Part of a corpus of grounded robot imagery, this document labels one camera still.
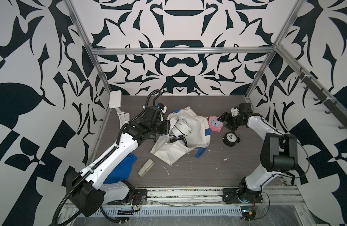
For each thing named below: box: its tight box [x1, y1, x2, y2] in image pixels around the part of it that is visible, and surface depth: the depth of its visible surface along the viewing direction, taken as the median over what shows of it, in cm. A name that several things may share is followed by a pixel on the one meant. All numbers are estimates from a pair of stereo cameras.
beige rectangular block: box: [137, 158, 155, 178], surface depth 83 cm
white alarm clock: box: [171, 118, 192, 138], surface depth 91 cm
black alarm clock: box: [222, 131, 241, 147], surface depth 95 cm
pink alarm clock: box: [208, 115, 224, 133], surface depth 101 cm
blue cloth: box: [103, 153, 138, 185], surface depth 84 cm
